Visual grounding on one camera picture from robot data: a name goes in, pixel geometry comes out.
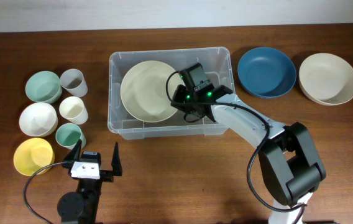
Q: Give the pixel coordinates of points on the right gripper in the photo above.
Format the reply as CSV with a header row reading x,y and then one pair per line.
x,y
178,91

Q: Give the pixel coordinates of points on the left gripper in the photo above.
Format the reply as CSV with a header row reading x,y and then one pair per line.
x,y
108,175

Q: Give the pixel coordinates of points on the cream bowl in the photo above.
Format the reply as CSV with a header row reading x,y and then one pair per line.
x,y
145,90

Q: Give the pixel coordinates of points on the yellow small bowl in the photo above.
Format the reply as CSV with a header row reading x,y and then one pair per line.
x,y
32,155

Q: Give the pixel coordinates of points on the dark blue bowl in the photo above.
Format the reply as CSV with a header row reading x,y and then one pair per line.
x,y
266,72

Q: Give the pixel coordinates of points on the beige bowl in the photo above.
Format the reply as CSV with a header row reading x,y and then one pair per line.
x,y
326,79

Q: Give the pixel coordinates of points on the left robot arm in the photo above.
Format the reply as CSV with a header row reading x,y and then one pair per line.
x,y
81,206

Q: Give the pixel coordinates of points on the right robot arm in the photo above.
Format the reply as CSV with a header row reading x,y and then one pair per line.
x,y
290,164

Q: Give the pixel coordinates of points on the clear plastic storage container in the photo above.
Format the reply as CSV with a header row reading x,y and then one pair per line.
x,y
216,62

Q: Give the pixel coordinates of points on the green cup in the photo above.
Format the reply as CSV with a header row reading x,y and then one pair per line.
x,y
69,134

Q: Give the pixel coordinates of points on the cream cup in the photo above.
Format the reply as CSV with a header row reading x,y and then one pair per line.
x,y
73,109

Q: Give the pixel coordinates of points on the white small bowl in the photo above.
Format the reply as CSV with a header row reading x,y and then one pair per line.
x,y
38,120

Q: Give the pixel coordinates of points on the grey cup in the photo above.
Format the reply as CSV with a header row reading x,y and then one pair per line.
x,y
74,82

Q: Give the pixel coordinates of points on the light green small bowl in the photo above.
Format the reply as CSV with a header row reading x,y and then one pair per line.
x,y
44,87

